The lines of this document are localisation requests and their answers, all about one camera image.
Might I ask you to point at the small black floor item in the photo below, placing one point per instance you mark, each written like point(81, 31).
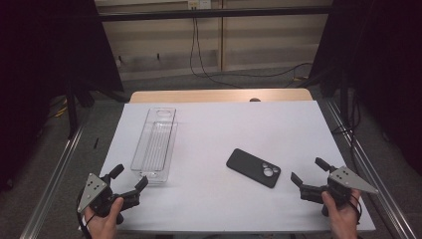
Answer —
point(96, 143)

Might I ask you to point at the person's right hand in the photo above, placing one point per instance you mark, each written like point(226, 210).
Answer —
point(345, 222)

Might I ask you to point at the black horizontal bar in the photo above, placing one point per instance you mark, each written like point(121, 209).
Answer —
point(215, 14)

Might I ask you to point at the small yellow floor item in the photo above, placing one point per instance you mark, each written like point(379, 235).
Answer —
point(300, 78)

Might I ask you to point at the white wall outlet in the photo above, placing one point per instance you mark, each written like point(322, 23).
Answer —
point(199, 4)

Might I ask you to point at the clear plastic tray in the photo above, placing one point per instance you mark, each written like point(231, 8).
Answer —
point(154, 146)

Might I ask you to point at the black phone case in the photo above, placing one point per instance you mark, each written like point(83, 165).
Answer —
point(245, 164)

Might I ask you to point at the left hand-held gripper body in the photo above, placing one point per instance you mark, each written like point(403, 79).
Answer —
point(99, 199)

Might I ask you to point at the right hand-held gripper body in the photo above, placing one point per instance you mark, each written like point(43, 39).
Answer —
point(341, 186)

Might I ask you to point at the metal floor rail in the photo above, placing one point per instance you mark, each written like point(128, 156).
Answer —
point(49, 195)
point(396, 215)

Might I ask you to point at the black metal stand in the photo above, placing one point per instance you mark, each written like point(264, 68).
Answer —
point(72, 113)

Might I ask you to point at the dark round table grommet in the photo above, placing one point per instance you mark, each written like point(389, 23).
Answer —
point(255, 99)

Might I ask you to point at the person's left hand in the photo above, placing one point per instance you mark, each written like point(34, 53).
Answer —
point(103, 225)

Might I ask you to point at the black curtain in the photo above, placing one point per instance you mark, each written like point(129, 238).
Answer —
point(40, 49)
point(381, 66)

